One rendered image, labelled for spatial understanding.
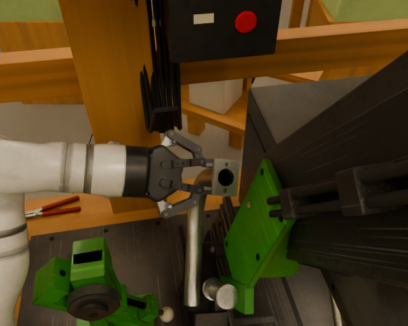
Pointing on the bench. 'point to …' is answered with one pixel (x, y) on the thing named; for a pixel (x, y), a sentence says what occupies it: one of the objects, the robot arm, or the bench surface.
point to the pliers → (54, 207)
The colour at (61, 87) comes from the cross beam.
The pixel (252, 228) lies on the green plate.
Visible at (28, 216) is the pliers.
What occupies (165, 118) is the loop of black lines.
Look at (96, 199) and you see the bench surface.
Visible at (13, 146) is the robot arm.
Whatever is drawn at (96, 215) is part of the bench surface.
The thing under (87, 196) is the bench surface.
